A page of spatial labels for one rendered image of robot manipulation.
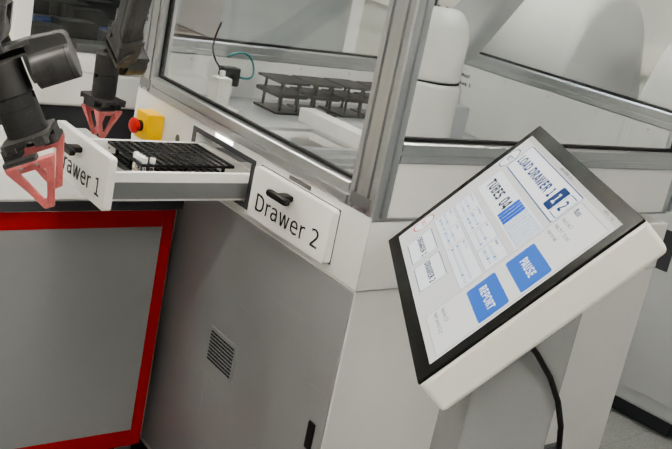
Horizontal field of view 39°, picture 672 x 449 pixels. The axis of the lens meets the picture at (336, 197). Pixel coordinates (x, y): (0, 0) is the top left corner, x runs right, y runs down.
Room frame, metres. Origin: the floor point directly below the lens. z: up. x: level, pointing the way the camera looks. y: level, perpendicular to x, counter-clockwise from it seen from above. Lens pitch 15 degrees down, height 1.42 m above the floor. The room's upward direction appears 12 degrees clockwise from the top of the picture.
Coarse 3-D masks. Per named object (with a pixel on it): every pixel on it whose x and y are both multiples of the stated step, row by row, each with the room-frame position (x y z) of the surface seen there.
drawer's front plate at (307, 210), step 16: (256, 176) 1.94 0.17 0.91; (272, 176) 1.90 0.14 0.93; (256, 192) 1.94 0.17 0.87; (288, 192) 1.85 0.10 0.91; (304, 192) 1.82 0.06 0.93; (288, 208) 1.84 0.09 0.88; (304, 208) 1.80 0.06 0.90; (320, 208) 1.76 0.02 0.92; (272, 224) 1.87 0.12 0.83; (288, 224) 1.83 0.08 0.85; (304, 224) 1.79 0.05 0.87; (320, 224) 1.75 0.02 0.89; (336, 224) 1.74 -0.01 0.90; (288, 240) 1.82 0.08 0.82; (304, 240) 1.78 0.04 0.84; (320, 240) 1.74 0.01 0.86; (320, 256) 1.74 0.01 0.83
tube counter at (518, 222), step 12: (516, 192) 1.32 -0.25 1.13; (504, 204) 1.31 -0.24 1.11; (516, 204) 1.28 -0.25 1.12; (504, 216) 1.26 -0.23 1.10; (516, 216) 1.24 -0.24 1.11; (528, 216) 1.21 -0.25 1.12; (504, 228) 1.23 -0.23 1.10; (516, 228) 1.20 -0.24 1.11; (528, 228) 1.18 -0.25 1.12; (540, 228) 1.15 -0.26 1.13; (516, 240) 1.17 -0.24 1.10
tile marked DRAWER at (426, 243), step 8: (432, 232) 1.40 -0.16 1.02; (416, 240) 1.41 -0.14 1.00; (424, 240) 1.39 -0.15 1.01; (432, 240) 1.37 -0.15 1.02; (408, 248) 1.40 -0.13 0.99; (416, 248) 1.38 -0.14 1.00; (424, 248) 1.36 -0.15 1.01; (432, 248) 1.34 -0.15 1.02; (416, 256) 1.35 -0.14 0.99; (424, 256) 1.33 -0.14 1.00
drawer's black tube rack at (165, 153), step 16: (128, 144) 2.02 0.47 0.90; (144, 144) 2.05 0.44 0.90; (160, 144) 2.08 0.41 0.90; (176, 144) 2.11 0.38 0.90; (192, 144) 2.14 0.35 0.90; (128, 160) 2.00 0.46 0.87; (160, 160) 1.94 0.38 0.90; (176, 160) 1.97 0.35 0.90; (192, 160) 2.00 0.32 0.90; (208, 160) 2.02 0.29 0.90; (224, 160) 2.05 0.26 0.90
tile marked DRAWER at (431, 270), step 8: (432, 256) 1.31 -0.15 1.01; (440, 256) 1.29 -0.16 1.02; (424, 264) 1.30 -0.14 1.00; (432, 264) 1.28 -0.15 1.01; (440, 264) 1.26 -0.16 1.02; (416, 272) 1.29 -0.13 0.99; (424, 272) 1.27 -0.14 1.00; (432, 272) 1.25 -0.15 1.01; (440, 272) 1.23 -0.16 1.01; (416, 280) 1.26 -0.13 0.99; (424, 280) 1.24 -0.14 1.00; (432, 280) 1.23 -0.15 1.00; (424, 288) 1.22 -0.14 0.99
